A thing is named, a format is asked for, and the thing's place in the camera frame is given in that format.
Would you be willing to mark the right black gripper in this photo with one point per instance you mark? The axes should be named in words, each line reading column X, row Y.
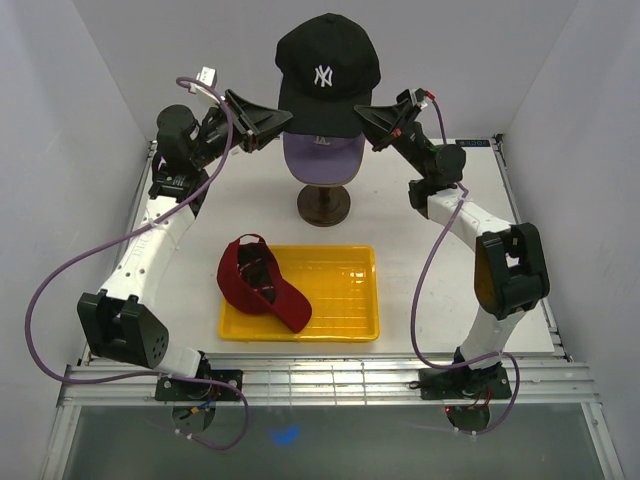
column 383, row 124

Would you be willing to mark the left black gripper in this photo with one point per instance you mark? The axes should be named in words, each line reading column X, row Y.
column 254, row 125

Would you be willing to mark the purple LA cap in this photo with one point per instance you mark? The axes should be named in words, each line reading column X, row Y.
column 323, row 161

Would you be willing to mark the black cap red trim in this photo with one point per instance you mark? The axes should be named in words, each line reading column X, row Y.
column 329, row 66

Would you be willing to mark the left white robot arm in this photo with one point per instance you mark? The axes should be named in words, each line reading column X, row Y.
column 118, row 320

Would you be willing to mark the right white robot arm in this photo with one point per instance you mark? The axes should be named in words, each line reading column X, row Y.
column 510, row 272

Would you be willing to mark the dark wooden mannequin stand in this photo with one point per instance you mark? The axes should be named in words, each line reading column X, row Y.
column 323, row 206

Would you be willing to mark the yellow plastic tray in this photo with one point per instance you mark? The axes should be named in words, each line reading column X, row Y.
column 340, row 283

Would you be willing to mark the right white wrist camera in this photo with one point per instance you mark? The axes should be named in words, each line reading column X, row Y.
column 421, row 98

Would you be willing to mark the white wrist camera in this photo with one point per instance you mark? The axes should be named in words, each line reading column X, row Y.
column 421, row 98
column 209, row 77

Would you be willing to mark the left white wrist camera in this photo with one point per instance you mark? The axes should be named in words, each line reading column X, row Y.
column 209, row 77

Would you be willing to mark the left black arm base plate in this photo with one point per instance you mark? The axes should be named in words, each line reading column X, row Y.
column 173, row 390

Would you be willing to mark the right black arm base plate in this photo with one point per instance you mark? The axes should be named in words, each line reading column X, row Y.
column 463, row 383

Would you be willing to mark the aluminium frame rail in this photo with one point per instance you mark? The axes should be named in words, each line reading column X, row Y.
column 256, row 193

